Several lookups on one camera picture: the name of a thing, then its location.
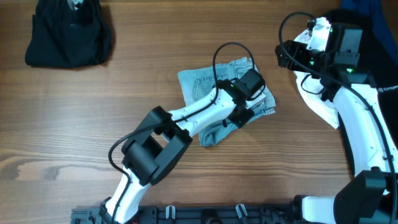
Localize light blue denim shorts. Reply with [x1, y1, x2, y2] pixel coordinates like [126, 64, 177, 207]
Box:
[178, 57, 276, 147]

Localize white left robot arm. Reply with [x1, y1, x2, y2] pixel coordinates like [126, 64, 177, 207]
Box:
[100, 78, 264, 223]

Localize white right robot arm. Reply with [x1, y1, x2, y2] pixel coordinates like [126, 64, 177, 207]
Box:
[275, 38, 397, 223]

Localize white printed t-shirt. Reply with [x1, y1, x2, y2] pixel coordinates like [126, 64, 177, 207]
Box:
[292, 27, 341, 130]

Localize black logo t-shirt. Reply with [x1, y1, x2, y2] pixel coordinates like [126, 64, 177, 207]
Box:
[323, 9, 397, 143]

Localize blue garment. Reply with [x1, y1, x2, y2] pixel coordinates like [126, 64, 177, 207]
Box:
[340, 0, 397, 64]

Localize folded dark green garment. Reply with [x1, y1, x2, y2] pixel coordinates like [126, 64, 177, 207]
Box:
[25, 0, 112, 68]

